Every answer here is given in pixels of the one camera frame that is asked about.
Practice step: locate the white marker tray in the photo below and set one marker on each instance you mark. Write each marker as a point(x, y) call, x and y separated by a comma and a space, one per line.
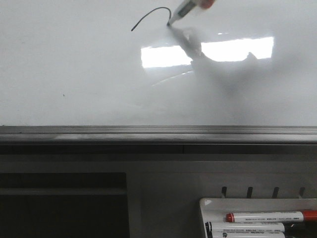
point(215, 209)

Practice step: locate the red capped whiteboard marker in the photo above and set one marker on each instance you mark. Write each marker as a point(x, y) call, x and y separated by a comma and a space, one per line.
point(282, 217)

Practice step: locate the black capped whiteboard marker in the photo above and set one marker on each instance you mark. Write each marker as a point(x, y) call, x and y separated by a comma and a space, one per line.
point(244, 227)

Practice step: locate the white whiteboard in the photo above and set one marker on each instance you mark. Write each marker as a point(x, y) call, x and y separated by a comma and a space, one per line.
point(112, 71)

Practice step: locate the black whiteboard marker with magnet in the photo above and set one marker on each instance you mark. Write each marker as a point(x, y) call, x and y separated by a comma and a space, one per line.
point(188, 5)

